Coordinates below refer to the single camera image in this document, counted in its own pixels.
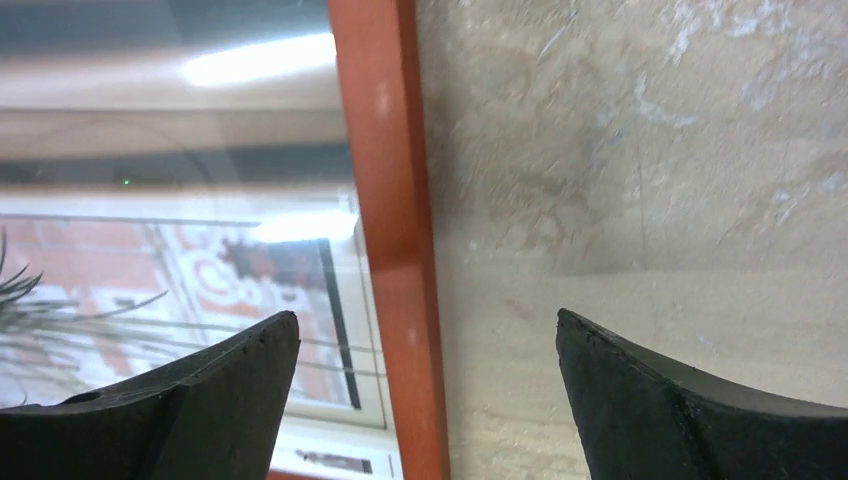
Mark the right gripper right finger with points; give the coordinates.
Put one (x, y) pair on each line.
(642, 415)

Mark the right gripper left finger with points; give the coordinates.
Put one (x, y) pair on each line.
(214, 414)

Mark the photo print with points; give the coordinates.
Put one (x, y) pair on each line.
(179, 199)

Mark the clear acrylic sheet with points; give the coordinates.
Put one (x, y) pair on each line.
(185, 132)

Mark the orange wooden picture frame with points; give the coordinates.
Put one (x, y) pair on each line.
(379, 74)

